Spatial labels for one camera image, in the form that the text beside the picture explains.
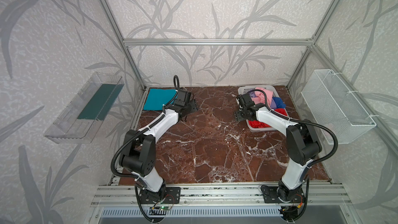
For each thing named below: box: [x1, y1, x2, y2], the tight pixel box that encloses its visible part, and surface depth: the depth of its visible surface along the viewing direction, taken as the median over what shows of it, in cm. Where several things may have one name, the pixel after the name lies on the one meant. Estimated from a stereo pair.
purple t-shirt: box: [249, 90, 277, 110], surface depth 103 cm
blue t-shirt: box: [272, 96, 287, 109], surface depth 101 cm
